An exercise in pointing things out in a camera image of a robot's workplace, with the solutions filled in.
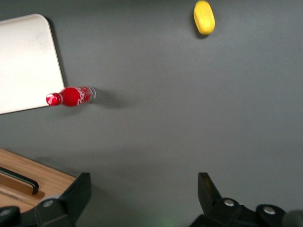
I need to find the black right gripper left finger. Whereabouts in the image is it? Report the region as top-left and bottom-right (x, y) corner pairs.
(34, 172), (92, 227)

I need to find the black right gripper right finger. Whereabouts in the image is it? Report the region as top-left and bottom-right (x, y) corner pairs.
(189, 172), (258, 227)

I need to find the beige rectangular tray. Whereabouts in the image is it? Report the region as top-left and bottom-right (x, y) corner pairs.
(0, 13), (66, 115)

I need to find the wooden drawer cabinet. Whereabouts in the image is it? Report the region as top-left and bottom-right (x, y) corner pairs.
(0, 148), (79, 213)

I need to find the yellow lemon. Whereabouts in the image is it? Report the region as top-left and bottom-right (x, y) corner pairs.
(193, 0), (216, 36)

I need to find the black lower drawer handle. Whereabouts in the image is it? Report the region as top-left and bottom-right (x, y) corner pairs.
(0, 166), (39, 195)

